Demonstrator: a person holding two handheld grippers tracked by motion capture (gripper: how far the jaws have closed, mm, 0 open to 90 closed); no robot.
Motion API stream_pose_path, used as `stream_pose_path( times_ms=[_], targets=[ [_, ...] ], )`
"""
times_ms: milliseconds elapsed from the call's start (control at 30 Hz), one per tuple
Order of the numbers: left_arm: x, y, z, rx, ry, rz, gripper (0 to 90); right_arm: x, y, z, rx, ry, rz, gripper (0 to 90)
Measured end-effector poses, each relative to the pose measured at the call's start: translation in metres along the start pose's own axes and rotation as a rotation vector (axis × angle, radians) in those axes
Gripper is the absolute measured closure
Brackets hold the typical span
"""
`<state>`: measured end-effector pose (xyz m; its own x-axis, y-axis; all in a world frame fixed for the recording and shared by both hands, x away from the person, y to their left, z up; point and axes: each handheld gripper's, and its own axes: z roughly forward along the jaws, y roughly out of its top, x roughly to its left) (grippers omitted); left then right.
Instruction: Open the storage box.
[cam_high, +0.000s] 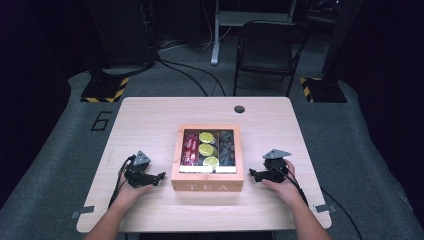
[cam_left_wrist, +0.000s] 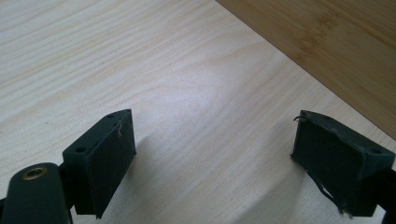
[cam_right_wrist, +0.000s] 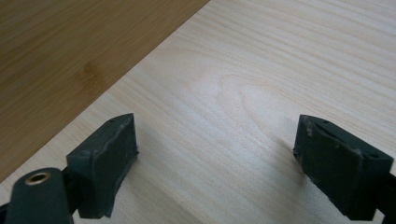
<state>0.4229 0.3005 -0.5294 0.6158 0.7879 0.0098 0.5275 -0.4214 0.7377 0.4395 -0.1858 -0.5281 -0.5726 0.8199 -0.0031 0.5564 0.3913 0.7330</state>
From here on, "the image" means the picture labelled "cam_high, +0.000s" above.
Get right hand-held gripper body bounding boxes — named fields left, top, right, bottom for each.
left=262, top=148, right=292, bottom=184

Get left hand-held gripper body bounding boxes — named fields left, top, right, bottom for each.
left=123, top=150, right=158, bottom=188

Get red coffee stick packet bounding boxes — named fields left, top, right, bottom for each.
left=182, top=131, right=193, bottom=166
left=190, top=130, right=201, bottom=165

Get wooden tea box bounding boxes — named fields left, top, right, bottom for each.
left=170, top=124, right=245, bottom=193

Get green coffee capsule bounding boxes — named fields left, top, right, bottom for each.
left=202, top=155, right=220, bottom=168
left=198, top=131, right=215, bottom=144
left=198, top=143, right=215, bottom=157

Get person's left hand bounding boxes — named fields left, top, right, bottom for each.
left=111, top=168, right=155, bottom=212

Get person's right hand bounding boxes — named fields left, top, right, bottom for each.
left=261, top=159, right=306, bottom=208

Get clear tea bag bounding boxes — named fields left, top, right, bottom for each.
left=219, top=130, right=236, bottom=144
left=219, top=141, right=236, bottom=156
left=218, top=153, right=236, bottom=167

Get grey table clip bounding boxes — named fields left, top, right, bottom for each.
left=70, top=205, right=96, bottom=220
left=313, top=203, right=337, bottom=214

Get black stand with striped base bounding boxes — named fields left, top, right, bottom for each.
left=299, top=0, right=367, bottom=104
left=80, top=0, right=158, bottom=104

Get black folding chair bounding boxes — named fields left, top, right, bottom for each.
left=232, top=19, right=312, bottom=98

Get white desk stand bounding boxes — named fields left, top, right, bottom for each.
left=209, top=0, right=298, bottom=66

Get left hand-held gripper cable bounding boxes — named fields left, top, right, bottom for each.
left=108, top=155, right=134, bottom=209

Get black floor cable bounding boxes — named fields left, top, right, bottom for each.
left=155, top=57, right=228, bottom=98

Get white floor cables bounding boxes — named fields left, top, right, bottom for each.
left=159, top=18, right=234, bottom=53

